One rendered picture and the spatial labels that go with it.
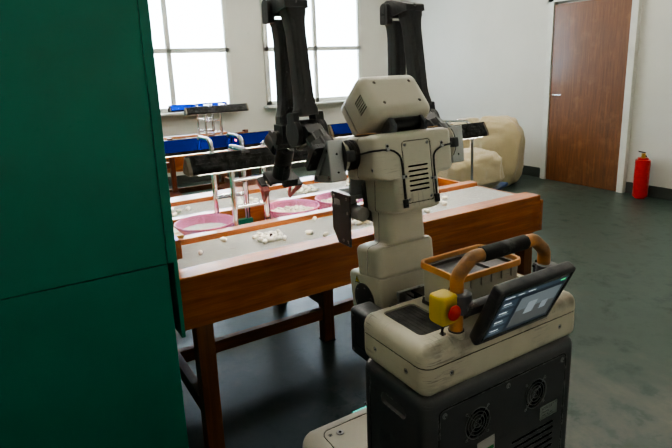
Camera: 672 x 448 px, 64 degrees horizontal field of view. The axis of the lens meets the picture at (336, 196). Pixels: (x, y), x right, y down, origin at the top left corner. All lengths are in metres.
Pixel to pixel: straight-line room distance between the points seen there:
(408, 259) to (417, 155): 0.32
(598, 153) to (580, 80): 0.84
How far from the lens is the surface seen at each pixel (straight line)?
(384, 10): 1.88
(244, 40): 7.58
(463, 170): 5.04
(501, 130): 6.35
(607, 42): 6.52
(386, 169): 1.45
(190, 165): 2.08
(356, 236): 2.12
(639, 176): 6.23
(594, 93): 6.59
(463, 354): 1.30
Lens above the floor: 1.41
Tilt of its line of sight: 13 degrees down
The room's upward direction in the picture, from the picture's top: 2 degrees counter-clockwise
